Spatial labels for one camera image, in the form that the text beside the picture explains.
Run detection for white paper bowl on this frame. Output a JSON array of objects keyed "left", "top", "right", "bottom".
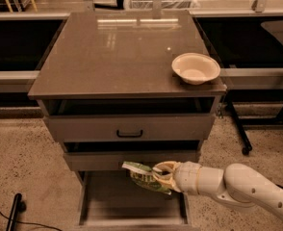
[{"left": 171, "top": 53, "right": 220, "bottom": 85}]

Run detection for middle drawer with black handle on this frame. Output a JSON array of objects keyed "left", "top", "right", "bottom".
[{"left": 64, "top": 150, "right": 200, "bottom": 171}]

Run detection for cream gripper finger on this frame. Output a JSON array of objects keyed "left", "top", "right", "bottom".
[
  {"left": 152, "top": 161, "right": 181, "bottom": 175},
  {"left": 153, "top": 173, "right": 180, "bottom": 192}
]

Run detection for black floor cable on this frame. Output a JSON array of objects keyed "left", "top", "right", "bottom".
[{"left": 0, "top": 193, "right": 63, "bottom": 231}]

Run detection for drawer with black handle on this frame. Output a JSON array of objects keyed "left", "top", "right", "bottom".
[
  {"left": 45, "top": 115, "right": 215, "bottom": 142},
  {"left": 64, "top": 150, "right": 200, "bottom": 171}
]

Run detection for open bottom drawer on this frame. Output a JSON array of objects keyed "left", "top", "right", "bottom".
[{"left": 77, "top": 170, "right": 199, "bottom": 231}]

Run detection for grey drawer cabinet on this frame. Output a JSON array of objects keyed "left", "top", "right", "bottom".
[{"left": 27, "top": 10, "right": 228, "bottom": 231}]

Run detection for top drawer with black handle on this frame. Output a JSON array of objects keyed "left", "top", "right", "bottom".
[{"left": 45, "top": 115, "right": 215, "bottom": 142}]

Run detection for green jalapeno chip bag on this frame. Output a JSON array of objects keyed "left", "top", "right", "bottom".
[{"left": 122, "top": 161, "right": 171, "bottom": 195}]

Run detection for white wire basket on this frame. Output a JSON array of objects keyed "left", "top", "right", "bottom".
[{"left": 124, "top": 0, "right": 200, "bottom": 10}]

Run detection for black pole lower left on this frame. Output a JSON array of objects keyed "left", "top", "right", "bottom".
[{"left": 6, "top": 193, "right": 26, "bottom": 231}]

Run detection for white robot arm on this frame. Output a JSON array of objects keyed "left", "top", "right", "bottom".
[{"left": 153, "top": 161, "right": 283, "bottom": 221}]

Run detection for black stand leg with caster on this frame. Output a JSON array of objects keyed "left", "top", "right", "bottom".
[{"left": 226, "top": 101, "right": 252, "bottom": 156}]

